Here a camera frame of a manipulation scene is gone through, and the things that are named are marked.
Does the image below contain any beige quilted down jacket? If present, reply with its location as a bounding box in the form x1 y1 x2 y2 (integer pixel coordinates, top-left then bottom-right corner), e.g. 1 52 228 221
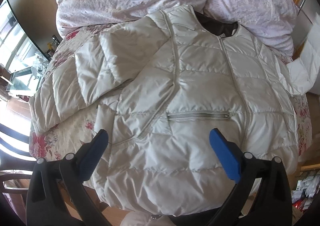
29 6 298 216

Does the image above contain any white garment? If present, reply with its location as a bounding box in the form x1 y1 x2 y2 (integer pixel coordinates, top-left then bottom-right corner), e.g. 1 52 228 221
287 14 319 95

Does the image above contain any cluttered wooden shelf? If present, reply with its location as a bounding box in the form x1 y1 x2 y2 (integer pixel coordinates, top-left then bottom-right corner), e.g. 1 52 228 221
291 163 319 225

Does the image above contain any dark wooden chair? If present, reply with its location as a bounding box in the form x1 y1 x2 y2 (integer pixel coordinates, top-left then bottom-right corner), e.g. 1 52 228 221
1 125 35 225

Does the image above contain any floral bed sheet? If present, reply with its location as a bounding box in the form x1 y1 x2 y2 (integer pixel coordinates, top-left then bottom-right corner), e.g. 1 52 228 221
29 24 312 161

